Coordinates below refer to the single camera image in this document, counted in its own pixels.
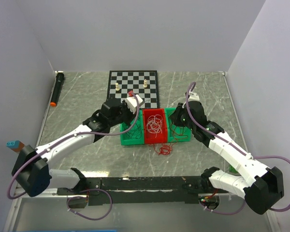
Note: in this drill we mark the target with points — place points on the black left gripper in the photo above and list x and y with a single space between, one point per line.
132 116

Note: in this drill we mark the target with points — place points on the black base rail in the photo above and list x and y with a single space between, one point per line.
159 189

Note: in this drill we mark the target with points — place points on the green bin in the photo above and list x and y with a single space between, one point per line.
175 133
135 136

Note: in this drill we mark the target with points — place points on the red plastic bin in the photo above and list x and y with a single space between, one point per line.
155 126

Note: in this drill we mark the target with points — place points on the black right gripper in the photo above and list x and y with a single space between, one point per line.
175 117

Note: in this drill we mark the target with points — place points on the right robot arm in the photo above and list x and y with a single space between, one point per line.
260 186

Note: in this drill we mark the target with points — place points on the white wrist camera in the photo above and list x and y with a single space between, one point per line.
192 96
131 101

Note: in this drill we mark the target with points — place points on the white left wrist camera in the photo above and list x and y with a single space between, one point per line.
131 101

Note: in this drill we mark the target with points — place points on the cream chess piece left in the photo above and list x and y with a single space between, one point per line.
117 86

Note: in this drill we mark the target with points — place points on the cream chess piece right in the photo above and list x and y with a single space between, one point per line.
145 83

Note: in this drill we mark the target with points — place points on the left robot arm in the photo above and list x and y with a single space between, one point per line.
34 170

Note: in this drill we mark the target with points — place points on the blue orange block tool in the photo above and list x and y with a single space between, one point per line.
15 145

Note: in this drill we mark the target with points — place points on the black and silver chessboard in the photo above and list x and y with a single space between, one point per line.
133 80

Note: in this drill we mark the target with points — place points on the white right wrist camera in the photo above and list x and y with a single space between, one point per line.
192 96

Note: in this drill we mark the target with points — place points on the green bin right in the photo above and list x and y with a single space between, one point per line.
175 133

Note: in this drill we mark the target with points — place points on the cream chess piece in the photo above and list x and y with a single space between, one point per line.
145 83
117 86

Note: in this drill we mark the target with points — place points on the small green clip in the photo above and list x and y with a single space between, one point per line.
232 170

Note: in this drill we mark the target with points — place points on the green bin left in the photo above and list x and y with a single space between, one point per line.
135 136

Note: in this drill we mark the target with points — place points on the black marker orange cap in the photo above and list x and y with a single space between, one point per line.
60 78

